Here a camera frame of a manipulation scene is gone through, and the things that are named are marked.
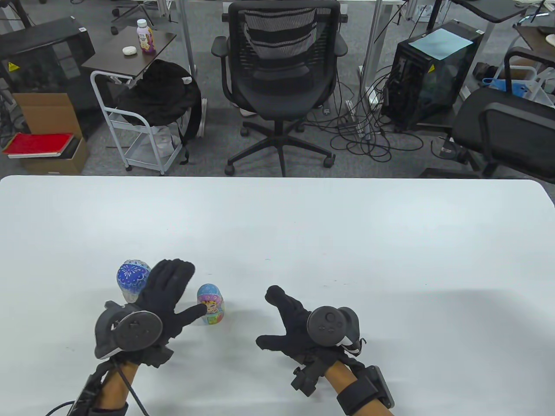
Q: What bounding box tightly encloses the person's left hand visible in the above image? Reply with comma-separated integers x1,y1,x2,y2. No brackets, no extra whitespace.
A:
130,259,208,369

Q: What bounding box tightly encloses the person's right hand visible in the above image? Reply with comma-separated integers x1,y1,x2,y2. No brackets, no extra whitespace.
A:
256,285,365,397

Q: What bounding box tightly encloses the large blue Russian doll head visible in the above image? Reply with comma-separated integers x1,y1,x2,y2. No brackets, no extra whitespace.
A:
116,259,152,297

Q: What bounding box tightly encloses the medium pink Russian doll head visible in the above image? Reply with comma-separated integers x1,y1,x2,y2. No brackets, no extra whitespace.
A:
197,283,225,312

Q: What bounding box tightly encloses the person's right forearm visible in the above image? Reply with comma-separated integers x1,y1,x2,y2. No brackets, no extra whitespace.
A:
323,362,393,416

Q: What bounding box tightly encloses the person's left forearm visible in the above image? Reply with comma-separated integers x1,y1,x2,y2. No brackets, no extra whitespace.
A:
93,362,139,410

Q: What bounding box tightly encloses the black round tracking controller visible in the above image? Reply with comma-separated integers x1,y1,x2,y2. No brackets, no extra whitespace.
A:
307,306,360,347
94,300,163,359

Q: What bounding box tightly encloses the white metal cart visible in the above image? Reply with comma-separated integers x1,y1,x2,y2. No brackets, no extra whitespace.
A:
90,71,209,176

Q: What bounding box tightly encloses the black backpack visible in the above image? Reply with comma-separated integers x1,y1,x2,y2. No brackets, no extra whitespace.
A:
116,59,202,165

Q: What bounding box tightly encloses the red notebook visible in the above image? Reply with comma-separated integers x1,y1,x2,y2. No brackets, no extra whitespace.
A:
2,133,74,159

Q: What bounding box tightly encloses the cardboard box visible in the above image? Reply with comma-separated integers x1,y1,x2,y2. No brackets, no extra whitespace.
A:
12,93,91,176

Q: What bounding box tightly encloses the black mesh office chair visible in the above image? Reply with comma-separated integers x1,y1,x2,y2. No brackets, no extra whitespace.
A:
211,0,349,177

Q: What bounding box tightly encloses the dark side table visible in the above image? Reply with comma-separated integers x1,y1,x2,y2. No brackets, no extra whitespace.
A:
82,26,177,81
513,22,555,57

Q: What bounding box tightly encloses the white power strip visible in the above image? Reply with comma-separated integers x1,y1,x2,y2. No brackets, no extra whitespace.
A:
346,100,373,139

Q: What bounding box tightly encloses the purple label drink bottle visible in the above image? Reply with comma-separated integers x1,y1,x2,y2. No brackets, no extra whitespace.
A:
136,19,157,55

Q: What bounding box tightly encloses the black cabinet with yellow sticker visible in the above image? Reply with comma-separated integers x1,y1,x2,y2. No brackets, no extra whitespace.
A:
0,16,96,139

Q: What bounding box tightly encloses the black computer tower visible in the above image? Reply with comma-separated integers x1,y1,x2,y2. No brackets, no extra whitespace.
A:
381,19,484,130

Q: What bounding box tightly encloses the black padded office chair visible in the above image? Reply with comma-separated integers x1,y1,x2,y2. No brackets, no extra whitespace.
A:
418,48,555,185

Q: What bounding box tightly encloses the grey desk leg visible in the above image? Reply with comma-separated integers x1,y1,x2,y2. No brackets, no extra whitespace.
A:
360,0,384,107

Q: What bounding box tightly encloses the teal paper sheet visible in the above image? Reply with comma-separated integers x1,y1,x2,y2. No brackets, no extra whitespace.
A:
409,28,473,61

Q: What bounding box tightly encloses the blue bag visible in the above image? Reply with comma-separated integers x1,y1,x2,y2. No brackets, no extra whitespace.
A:
483,77,534,97

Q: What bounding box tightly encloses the black desk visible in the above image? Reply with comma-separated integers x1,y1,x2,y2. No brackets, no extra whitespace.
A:
451,0,542,24

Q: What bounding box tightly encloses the tangle of black cables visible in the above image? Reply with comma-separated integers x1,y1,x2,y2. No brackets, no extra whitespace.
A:
304,65,434,163

